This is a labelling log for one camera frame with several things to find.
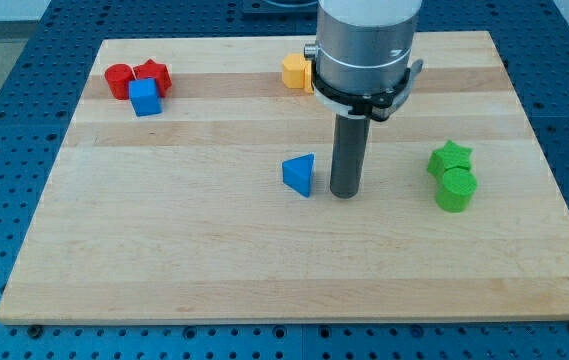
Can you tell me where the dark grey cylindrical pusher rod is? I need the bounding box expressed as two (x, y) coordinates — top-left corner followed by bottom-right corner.
(330, 115), (370, 199)

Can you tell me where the blue triangle block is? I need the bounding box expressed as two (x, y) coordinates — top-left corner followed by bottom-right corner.
(282, 153), (315, 198)

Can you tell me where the red star block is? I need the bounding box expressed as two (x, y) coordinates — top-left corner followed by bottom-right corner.
(133, 59), (172, 98)

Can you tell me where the red cylinder block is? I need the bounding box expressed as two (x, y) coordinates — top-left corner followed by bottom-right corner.
(104, 63), (135, 100)

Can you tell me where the blue cube block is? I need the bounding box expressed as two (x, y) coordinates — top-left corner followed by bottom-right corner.
(128, 78), (162, 117)

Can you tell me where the yellow hexagon block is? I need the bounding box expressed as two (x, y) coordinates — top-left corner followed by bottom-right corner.
(281, 53), (309, 90)

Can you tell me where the wooden board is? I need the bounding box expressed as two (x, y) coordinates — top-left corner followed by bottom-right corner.
(0, 31), (569, 325)

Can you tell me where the green cylinder block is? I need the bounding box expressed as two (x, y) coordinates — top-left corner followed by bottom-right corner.
(435, 168), (478, 213)

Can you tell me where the yellow block behind arm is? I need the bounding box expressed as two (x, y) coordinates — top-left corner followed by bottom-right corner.
(303, 61), (314, 94)

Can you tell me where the green star block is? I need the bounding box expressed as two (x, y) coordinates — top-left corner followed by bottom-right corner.
(427, 140), (473, 180)

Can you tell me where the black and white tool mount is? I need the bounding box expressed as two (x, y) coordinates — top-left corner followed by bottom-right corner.
(311, 59), (424, 122)

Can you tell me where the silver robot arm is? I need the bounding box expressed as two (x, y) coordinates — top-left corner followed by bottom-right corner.
(303, 0), (423, 199)

